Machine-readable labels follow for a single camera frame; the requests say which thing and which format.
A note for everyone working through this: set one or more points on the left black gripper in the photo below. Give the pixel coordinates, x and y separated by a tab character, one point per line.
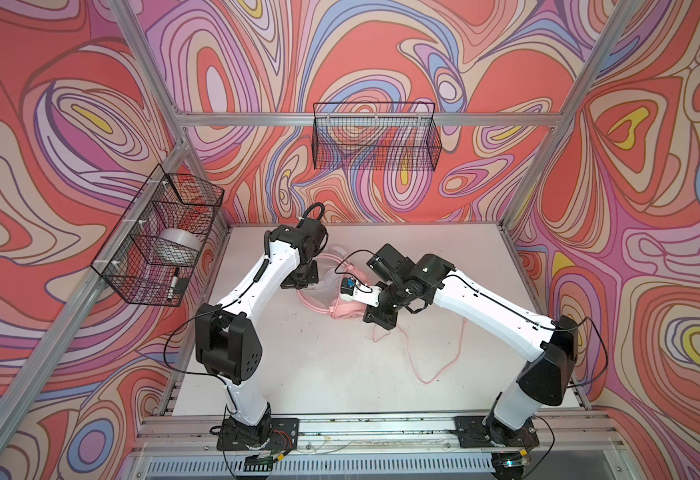
313	278

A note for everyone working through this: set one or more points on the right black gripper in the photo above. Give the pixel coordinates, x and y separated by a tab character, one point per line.
376	315

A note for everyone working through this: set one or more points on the pink headphones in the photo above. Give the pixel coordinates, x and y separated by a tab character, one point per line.
324	297

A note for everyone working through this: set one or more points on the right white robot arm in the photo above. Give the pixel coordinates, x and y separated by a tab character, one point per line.
547	346

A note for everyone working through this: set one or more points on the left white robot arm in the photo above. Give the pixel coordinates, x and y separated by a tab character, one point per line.
227	344

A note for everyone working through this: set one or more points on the grey tape roll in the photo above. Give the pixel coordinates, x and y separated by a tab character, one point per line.
176	247

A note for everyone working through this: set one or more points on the marker pen in basket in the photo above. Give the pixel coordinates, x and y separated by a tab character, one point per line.
173	284

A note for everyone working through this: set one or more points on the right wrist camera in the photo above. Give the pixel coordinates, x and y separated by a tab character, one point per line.
353	290

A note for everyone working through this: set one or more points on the black wire basket back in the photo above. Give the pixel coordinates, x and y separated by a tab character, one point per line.
378	136

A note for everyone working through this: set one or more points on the black wire basket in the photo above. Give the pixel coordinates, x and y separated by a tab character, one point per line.
378	136
166	227

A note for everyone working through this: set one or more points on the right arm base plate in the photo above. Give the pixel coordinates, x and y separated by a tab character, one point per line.
486	432

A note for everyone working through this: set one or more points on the black wire basket left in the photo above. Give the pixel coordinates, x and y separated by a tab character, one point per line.
166	227

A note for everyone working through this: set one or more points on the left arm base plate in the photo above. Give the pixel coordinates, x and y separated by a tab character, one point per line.
279	434

